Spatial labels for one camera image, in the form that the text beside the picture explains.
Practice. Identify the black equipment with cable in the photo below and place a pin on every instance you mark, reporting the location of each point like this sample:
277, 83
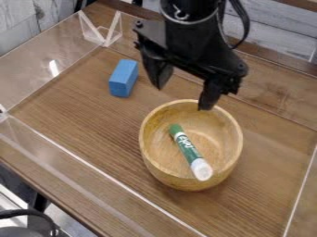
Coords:
29, 223

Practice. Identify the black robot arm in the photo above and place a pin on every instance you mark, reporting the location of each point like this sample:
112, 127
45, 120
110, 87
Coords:
201, 12

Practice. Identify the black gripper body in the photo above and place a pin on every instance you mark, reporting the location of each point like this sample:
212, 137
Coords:
196, 49

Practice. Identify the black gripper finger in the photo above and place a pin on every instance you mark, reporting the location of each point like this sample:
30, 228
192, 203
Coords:
158, 67
212, 92

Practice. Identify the blue rectangular block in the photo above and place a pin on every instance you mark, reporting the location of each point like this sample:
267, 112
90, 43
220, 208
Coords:
124, 78

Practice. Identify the light wooden bowl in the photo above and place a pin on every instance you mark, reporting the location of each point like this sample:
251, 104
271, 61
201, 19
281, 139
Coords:
216, 135

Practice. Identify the green expo marker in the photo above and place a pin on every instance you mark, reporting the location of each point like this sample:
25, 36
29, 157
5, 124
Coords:
200, 166

